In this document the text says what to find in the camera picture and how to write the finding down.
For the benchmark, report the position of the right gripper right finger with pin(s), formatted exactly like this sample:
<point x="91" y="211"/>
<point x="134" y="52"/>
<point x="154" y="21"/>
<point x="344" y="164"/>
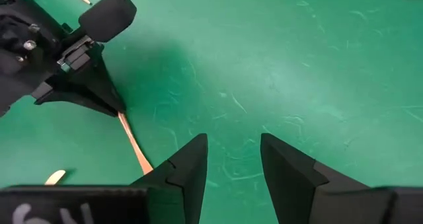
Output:
<point x="291" y="184"/>

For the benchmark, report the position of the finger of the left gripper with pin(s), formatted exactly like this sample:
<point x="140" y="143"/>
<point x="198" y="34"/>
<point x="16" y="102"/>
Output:
<point x="99" y="78"/>
<point x="69" y="92"/>

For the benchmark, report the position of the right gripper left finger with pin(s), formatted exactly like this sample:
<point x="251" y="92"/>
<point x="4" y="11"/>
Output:
<point x="185" y="184"/>

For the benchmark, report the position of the gold knife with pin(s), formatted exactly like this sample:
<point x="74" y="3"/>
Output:
<point x="54" y="177"/>
<point x="135" y="144"/>

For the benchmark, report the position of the green table mat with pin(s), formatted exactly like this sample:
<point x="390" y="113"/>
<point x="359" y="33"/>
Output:
<point x="264" y="68"/>

